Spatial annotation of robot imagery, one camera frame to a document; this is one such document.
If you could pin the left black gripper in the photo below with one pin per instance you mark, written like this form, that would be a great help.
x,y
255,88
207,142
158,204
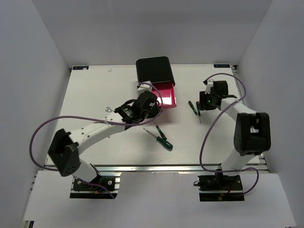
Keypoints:
x,y
155,110

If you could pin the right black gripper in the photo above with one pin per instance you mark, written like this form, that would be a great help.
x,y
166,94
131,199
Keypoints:
x,y
203,104

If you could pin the small precision screwdriver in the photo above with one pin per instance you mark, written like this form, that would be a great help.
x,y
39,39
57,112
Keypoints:
x,y
198,110
193,108

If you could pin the pink drawer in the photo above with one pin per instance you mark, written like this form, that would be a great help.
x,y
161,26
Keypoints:
x,y
166,90

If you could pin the small black green screwdriver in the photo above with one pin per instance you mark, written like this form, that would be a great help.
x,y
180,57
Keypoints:
x,y
160,132

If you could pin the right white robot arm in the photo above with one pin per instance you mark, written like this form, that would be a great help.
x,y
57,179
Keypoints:
x,y
252,134

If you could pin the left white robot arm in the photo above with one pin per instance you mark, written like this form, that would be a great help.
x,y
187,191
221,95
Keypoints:
x,y
66,147

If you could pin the right blue label sticker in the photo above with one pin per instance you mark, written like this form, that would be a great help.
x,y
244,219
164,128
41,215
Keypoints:
x,y
221,65

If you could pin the blue label sticker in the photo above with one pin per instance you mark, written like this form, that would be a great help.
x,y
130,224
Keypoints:
x,y
221,65
80,68

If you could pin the silver wrench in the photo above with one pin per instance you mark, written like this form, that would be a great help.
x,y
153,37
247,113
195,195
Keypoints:
x,y
109,110

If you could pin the black drawer cabinet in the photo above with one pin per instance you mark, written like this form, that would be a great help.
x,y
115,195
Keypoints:
x,y
155,70

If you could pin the left blue label sticker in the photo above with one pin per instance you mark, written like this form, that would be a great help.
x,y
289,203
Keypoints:
x,y
80,68

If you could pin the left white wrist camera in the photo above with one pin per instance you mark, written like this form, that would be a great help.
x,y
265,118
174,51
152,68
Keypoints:
x,y
144,86

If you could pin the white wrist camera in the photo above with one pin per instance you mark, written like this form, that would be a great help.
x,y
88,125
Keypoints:
x,y
209,86
144,86

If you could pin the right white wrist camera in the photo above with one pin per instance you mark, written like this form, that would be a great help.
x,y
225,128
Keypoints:
x,y
209,86

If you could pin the large green handle screwdriver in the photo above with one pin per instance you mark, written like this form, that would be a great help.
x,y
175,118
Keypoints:
x,y
167,145

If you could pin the aluminium table rail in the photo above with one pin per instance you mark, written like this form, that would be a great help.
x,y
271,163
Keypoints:
x,y
155,168

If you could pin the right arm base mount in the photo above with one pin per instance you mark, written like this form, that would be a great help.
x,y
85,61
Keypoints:
x,y
219,187

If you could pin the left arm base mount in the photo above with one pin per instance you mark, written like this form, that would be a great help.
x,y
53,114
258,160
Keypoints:
x,y
105,188

